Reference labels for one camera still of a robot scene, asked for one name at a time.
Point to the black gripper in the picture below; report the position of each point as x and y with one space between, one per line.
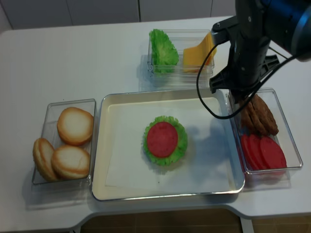
247 65

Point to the brown meat patty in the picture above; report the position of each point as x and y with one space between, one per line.
261 117
260 129
246 118
265 115

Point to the black blue robot arm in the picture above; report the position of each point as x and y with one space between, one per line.
255 25

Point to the yellow cheese slice stack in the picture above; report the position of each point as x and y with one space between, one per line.
193 57

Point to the clear lettuce cheese container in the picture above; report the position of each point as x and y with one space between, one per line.
175 76

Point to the green lettuce leaf on bun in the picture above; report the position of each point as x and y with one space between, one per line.
180 149

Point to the green lettuce leaf stack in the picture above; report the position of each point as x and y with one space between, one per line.
164 53

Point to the red tomato slice left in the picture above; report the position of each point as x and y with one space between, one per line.
247 155

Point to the red tomato slice middle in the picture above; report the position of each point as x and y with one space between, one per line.
255 155

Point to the clear patty tomato container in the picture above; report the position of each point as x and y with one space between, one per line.
284 139

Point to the red tomato slice right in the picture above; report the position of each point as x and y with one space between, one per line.
272 154

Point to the red tomato slice on burger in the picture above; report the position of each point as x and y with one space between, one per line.
162 139

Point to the white rectangular serving tray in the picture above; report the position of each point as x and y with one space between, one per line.
102 191

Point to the white table leg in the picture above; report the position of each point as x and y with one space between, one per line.
247 226

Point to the upper toasted bun half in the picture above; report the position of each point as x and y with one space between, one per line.
75 126

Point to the toasted bun half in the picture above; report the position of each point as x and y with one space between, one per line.
71 162
75 126
42 156

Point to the lower toasted bun half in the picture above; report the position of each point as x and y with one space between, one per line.
71 162

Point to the clear bun container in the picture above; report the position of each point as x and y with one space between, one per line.
49 132

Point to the leftmost toasted bun half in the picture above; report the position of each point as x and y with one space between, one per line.
42 156

